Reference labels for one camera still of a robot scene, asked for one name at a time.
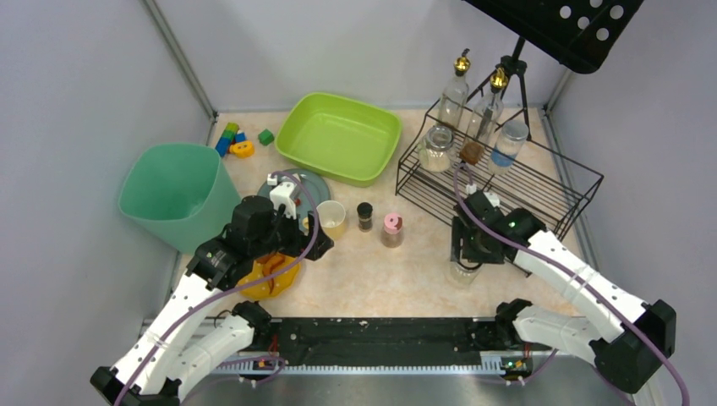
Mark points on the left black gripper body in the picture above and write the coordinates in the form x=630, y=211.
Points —
x=313, y=243

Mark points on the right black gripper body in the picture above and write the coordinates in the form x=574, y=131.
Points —
x=467, y=246

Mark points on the glass jar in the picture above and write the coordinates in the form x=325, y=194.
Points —
x=436, y=148
x=462, y=275

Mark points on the silver lid blue label jar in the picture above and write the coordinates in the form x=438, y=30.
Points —
x=508, y=144

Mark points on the gold top oil bottle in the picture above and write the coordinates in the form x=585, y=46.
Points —
x=455, y=93
x=484, y=118

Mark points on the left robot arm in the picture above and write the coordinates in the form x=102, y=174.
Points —
x=162, y=368

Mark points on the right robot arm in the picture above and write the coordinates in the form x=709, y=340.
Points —
x=625, y=338

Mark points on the brown food scraps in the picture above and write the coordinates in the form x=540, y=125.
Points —
x=267, y=266

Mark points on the yellow and white mug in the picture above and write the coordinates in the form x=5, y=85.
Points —
x=333, y=219

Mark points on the grey-blue plate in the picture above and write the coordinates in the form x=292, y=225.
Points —
x=317, y=187

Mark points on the yellow scalloped plate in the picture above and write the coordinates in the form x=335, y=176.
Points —
x=285, y=280

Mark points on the pink lid spice jar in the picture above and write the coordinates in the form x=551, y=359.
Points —
x=392, y=235

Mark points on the black lid spice jar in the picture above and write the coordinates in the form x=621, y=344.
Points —
x=365, y=216

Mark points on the orange toy piece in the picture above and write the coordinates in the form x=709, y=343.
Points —
x=243, y=149

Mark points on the green toy cube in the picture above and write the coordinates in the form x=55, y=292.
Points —
x=266, y=137

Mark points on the green plastic basin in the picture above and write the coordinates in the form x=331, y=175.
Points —
x=344, y=139

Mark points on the teal trash bin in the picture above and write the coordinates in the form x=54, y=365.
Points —
x=181, y=193

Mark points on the stacked toy blocks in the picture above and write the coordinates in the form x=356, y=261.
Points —
x=231, y=135

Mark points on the black perforated tray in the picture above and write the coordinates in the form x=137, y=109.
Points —
x=577, y=34

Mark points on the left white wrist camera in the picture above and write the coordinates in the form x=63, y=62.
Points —
x=283, y=194

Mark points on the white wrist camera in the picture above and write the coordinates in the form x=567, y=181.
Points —
x=491, y=197
x=283, y=194

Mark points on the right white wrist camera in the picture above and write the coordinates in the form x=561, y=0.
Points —
x=491, y=197

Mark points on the black wire rack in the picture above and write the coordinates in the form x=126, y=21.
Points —
x=555, y=188

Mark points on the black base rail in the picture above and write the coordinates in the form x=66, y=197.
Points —
x=385, y=346

